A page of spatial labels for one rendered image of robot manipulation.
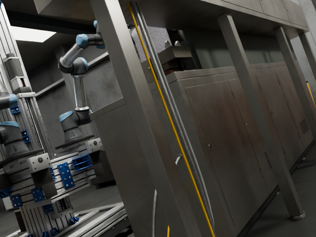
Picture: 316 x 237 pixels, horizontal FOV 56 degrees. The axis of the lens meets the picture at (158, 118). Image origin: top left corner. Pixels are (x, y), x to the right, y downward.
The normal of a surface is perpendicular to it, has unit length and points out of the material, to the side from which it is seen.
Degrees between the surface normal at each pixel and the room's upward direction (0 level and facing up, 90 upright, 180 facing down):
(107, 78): 90
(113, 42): 90
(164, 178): 90
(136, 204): 90
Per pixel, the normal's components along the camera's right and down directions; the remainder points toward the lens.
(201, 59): 0.73, -0.29
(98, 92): -0.50, 0.14
